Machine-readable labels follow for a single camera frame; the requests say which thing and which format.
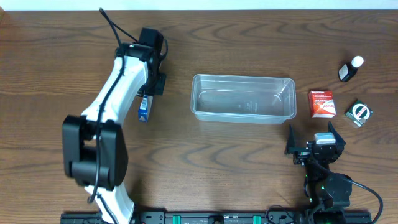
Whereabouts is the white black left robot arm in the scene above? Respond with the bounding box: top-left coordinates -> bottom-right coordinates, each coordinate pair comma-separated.
62,42 -> 297,223

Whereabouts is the green white round-logo box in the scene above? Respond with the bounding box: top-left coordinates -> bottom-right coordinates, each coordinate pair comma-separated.
345,100 -> 374,128

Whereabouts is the clear plastic container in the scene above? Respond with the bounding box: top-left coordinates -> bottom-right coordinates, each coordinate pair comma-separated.
190,74 -> 297,124

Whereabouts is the black mounting rail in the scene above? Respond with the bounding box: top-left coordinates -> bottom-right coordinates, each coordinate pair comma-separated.
60,210 -> 373,224

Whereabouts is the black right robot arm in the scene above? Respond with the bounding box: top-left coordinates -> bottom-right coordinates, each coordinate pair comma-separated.
284,123 -> 352,223

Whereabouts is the dark syrup bottle white cap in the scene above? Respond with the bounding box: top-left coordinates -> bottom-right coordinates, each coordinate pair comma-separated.
338,56 -> 364,82

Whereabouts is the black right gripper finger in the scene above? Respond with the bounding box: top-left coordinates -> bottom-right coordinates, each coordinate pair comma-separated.
328,121 -> 346,148
284,124 -> 295,154

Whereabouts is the blue fever patch box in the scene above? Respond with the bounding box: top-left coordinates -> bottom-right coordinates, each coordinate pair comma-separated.
138,95 -> 154,123

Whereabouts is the red Panadol ActiFast box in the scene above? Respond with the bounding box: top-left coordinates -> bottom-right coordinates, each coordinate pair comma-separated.
308,90 -> 336,118

